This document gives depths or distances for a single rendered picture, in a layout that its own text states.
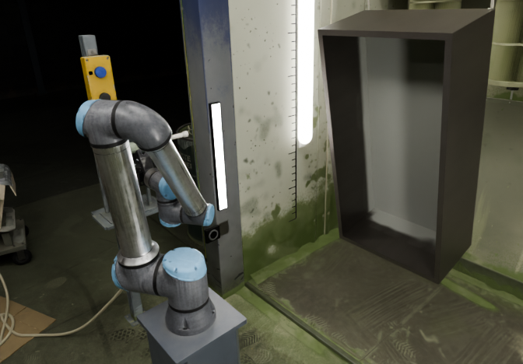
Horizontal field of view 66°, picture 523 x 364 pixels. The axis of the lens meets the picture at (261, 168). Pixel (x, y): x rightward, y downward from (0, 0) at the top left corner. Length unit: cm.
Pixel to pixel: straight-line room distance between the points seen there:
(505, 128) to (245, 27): 187
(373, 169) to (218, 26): 120
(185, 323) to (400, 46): 154
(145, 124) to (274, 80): 134
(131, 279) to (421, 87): 154
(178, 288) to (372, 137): 142
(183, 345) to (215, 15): 151
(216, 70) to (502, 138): 196
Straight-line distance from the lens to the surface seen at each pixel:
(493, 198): 304
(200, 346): 155
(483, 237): 300
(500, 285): 299
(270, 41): 240
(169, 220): 171
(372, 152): 244
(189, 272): 145
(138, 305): 265
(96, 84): 205
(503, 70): 281
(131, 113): 123
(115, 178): 135
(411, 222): 255
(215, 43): 216
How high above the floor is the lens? 173
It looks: 22 degrees down
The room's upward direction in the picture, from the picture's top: 2 degrees counter-clockwise
